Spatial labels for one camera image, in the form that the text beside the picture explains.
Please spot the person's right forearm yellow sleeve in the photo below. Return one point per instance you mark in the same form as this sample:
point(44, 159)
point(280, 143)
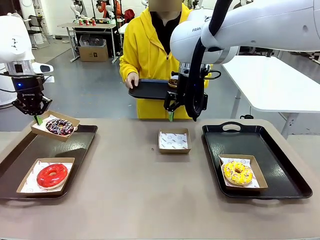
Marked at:
point(128, 65)

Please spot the black office chair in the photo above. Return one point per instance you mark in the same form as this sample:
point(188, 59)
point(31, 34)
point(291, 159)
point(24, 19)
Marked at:
point(36, 32)

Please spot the black serving tray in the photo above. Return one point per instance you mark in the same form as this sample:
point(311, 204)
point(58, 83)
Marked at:
point(150, 91)

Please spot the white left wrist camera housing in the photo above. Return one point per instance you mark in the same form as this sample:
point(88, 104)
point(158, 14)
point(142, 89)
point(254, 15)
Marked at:
point(41, 68)

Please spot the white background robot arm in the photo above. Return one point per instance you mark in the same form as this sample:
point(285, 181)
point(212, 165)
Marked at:
point(77, 8)

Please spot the chocolate sprinkled donut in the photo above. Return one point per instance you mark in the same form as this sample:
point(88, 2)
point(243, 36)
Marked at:
point(67, 130)
point(172, 83)

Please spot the clear storage bin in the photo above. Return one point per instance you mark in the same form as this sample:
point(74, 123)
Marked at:
point(92, 41)

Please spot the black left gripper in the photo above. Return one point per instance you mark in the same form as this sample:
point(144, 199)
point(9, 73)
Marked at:
point(28, 88)

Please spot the brown cardboard shipping box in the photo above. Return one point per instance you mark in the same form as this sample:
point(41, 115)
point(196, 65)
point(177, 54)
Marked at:
point(92, 53)

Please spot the red glazed donut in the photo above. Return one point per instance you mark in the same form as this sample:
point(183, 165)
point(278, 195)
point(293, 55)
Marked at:
point(43, 180)

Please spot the large white table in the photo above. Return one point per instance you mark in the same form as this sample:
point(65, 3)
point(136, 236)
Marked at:
point(275, 82)

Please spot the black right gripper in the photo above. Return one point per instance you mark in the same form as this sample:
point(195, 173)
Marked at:
point(182, 87)

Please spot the red bag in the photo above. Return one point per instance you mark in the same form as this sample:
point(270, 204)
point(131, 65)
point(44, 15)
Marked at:
point(129, 15)

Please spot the person's right hand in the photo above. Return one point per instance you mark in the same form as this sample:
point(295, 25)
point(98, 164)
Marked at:
point(132, 80)

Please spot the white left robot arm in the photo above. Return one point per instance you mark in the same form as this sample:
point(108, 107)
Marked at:
point(15, 37)

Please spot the yellow sprinkled donut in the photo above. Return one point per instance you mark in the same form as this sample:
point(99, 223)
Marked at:
point(228, 172)

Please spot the small red cup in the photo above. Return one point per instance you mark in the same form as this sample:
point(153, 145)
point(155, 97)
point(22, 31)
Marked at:
point(87, 23)
point(93, 23)
point(80, 23)

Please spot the brown cardboard tray box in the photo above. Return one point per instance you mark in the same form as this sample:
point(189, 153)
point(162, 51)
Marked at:
point(42, 132)
point(260, 180)
point(57, 160)
point(175, 151)

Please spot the person in yellow hoodie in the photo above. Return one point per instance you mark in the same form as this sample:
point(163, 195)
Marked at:
point(142, 50)

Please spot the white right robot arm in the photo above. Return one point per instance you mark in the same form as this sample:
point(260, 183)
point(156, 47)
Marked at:
point(262, 25)

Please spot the wooden top metal table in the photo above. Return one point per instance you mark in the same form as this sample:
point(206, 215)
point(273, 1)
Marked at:
point(87, 25)

